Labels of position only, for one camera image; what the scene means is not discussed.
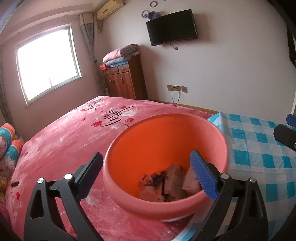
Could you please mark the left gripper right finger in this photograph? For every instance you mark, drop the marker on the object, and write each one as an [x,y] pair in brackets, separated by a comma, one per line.
[238,211]

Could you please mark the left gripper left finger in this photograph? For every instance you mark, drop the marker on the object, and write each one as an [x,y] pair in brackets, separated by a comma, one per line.
[43,220]

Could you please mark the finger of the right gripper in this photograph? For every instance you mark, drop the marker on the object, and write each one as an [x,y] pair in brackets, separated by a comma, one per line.
[291,120]
[285,135]

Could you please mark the orange plastic trash bucket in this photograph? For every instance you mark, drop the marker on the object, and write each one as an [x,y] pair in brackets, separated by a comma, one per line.
[152,145]

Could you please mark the trash inside bucket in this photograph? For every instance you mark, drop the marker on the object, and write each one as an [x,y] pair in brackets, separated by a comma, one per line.
[171,184]

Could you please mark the blue checkered tablecloth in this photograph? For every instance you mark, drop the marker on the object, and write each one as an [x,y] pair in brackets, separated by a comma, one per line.
[254,152]

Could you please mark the small black object on bed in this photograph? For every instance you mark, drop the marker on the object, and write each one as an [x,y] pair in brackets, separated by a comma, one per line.
[14,184]

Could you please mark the rolled colourful quilt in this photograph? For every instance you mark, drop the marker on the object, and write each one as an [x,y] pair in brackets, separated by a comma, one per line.
[11,148]

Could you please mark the left grey curtain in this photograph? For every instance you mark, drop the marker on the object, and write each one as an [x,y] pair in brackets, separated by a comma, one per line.
[4,107]

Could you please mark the grey curtain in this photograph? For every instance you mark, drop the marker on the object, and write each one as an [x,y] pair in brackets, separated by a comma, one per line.
[87,28]
[4,107]

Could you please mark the bright window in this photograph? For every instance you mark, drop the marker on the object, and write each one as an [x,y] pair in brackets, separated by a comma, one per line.
[47,61]

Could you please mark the brown wooden cabinet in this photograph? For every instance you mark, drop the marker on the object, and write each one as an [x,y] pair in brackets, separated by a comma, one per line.
[126,80]

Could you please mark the folded blankets on cabinet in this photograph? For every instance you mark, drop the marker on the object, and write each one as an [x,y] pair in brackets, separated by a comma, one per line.
[120,55]

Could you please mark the right grey curtain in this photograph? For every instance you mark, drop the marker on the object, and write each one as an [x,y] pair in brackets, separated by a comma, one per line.
[87,28]

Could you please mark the white air conditioner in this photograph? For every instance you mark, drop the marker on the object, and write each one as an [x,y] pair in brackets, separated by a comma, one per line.
[109,8]

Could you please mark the white door frame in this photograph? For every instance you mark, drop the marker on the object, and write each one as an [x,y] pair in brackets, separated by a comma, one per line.
[293,112]

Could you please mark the wall power socket strip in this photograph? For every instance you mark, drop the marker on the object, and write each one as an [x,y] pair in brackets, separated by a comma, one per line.
[177,88]

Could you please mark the wall mounted black television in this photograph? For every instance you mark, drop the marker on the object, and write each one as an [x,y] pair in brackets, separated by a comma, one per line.
[178,26]

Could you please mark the purple wall decoration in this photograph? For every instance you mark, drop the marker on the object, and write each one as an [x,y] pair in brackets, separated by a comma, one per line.
[151,14]

